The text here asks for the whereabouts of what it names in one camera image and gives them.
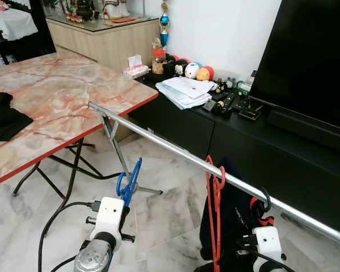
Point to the blue plastic hanger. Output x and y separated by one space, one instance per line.
128 187

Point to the red plastic hanger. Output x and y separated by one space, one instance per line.
209 215

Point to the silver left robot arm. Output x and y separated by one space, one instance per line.
93 260

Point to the navy T-shirt red collar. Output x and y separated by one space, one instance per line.
238 215

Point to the silver clothes rack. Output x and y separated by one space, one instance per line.
170 147

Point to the black television console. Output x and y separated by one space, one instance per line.
175 127

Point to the small black electronic box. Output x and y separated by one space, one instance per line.
250 114

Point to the marble top folding table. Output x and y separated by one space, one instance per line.
62 96

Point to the black soundbar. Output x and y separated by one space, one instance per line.
311 130

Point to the stack of white papers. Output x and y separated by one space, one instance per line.
184 90

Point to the tissue box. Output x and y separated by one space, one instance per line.
136 71

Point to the black T-shirt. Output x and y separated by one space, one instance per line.
5 122

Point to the glass jar red lid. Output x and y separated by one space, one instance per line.
158 62

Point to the white round plush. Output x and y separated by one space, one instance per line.
192 71

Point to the light wood sideboard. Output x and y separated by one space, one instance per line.
102 45

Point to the red packet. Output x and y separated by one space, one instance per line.
124 20

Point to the blue gold trophy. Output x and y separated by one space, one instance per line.
164 22

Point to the black upright piano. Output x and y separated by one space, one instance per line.
42 34

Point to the black flat screen television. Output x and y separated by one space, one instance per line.
306 56

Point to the white porcelain statue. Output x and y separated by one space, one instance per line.
116 7

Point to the black incense pot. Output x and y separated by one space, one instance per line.
85 10

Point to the white lace piano cover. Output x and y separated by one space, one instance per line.
11 22

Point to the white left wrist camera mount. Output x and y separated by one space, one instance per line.
109 215

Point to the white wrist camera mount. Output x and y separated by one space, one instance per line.
109 215
267 243

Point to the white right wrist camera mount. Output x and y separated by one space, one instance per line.
267 243

